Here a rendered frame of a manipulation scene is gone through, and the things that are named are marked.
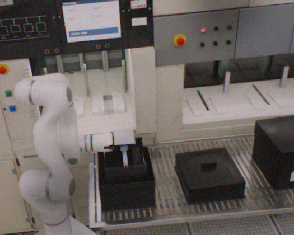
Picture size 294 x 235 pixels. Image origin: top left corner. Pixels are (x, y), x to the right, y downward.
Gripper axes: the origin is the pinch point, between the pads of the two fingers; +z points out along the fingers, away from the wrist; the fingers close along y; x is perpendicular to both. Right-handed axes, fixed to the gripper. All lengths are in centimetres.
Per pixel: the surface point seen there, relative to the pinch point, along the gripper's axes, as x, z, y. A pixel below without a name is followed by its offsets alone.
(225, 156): -23, 54, -7
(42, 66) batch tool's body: 3, -49, -88
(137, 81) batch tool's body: 13.2, 11.2, -34.0
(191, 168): -22.9, 34.5, -0.4
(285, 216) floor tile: -109, 113, -37
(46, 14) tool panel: 54, -33, -38
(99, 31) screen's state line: 42, -7, -39
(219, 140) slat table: -33, 60, -34
